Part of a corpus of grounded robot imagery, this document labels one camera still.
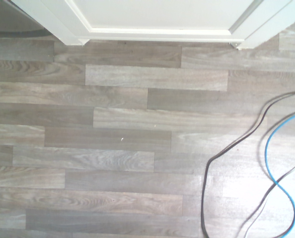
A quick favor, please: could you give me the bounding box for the blue floor cable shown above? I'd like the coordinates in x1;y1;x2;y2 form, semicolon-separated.
263;109;295;238

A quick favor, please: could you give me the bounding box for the thin black floor cable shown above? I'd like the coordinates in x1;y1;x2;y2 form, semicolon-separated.
238;93;295;238

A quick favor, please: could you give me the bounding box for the white panelled cabinet door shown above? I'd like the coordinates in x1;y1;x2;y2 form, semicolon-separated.
64;0;266;43

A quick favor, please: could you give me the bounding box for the white kitchen island cabinet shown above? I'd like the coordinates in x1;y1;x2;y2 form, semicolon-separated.
9;0;295;51

